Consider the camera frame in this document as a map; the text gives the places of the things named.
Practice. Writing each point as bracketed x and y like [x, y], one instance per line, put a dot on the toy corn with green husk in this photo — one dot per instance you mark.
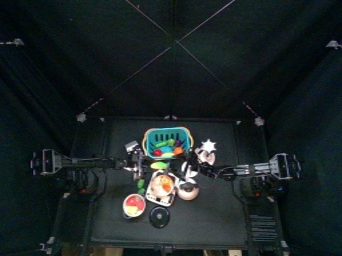
[159, 165]

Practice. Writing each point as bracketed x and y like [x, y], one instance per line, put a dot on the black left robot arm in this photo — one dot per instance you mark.
[84, 162]

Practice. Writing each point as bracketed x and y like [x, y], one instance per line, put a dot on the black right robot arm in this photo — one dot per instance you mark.
[258, 168]

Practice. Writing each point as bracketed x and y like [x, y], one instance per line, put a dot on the red toy tomato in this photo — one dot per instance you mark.
[157, 153]

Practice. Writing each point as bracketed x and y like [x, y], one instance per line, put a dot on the orange toy fruit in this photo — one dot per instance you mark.
[178, 151]

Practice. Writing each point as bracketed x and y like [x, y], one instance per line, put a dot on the yellow-green toy fruit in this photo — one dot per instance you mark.
[167, 155]

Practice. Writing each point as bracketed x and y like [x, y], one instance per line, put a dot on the green toy pea pod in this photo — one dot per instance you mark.
[141, 186]

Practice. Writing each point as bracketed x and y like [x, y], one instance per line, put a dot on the blue toy piece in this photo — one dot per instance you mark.
[167, 149]

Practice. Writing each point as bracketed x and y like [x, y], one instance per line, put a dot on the beige round bowl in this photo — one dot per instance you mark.
[189, 191]

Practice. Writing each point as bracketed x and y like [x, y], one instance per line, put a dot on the green toy cucumber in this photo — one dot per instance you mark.
[162, 144]

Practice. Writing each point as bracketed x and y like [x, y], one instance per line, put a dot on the purple toy eggplant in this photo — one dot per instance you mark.
[178, 143]

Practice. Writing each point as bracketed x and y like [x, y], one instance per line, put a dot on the white star-shaped toy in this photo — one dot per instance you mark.
[209, 145]

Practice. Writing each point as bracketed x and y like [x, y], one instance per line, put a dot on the white toy tray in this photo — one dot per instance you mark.
[155, 196]

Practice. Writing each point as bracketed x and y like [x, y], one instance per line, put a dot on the red toy food piece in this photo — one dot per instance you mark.
[134, 201]

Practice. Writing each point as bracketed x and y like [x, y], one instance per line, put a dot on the red and white bowl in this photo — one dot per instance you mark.
[134, 206]

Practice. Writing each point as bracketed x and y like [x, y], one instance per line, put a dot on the yellow toy food piece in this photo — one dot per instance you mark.
[130, 210]

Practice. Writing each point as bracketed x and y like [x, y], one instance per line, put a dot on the black round lid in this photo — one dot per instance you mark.
[159, 216]

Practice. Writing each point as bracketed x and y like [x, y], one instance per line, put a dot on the white printed label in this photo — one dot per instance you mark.
[262, 228]

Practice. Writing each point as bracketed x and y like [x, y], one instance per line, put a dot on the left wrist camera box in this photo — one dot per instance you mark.
[133, 146]

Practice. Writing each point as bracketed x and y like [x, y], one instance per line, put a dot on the metal frame bracket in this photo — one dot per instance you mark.
[16, 42]
[259, 121]
[80, 117]
[333, 44]

